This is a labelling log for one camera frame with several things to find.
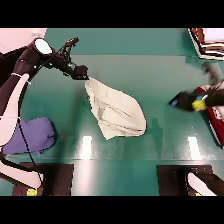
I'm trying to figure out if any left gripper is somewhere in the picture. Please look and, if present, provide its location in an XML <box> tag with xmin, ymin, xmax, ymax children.
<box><xmin>72</xmin><ymin>64</ymin><xmax>90</xmax><ymax>81</ymax></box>

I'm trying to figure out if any heap of clothes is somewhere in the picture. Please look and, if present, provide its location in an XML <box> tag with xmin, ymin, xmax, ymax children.
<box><xmin>187</xmin><ymin>27</ymin><xmax>224</xmax><ymax>62</ymax></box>

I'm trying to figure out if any black cable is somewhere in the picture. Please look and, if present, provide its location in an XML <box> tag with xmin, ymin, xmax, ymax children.
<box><xmin>16</xmin><ymin>113</ymin><xmax>46</xmax><ymax>196</ymax></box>

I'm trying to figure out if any red garment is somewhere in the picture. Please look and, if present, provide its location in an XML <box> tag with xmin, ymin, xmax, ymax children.
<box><xmin>195</xmin><ymin>85</ymin><xmax>224</xmax><ymax>150</ymax></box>

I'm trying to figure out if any purple garment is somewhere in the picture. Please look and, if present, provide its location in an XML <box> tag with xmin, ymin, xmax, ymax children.
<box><xmin>2</xmin><ymin>116</ymin><xmax>57</xmax><ymax>156</ymax></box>

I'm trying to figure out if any white T-shirt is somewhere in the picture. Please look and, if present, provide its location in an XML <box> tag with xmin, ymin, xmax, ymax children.
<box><xmin>83</xmin><ymin>76</ymin><xmax>148</xmax><ymax>141</ymax></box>

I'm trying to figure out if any pale pink garment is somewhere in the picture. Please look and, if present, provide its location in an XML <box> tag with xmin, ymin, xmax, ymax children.
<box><xmin>0</xmin><ymin>27</ymin><xmax>48</xmax><ymax>55</ymax></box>

